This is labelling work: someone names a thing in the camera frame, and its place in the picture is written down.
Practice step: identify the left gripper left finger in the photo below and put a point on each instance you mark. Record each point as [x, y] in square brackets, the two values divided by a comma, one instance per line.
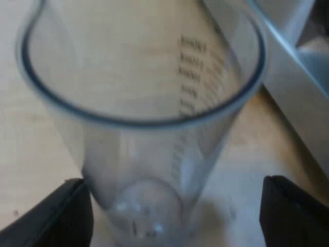
[54, 218]

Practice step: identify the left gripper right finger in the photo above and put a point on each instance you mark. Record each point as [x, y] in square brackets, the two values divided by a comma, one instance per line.
[293, 216]

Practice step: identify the steel espresso machine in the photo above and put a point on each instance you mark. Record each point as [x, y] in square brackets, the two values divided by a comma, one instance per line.
[290, 67]

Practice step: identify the clear measuring glass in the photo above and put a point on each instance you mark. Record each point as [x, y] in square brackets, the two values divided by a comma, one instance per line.
[144, 154]

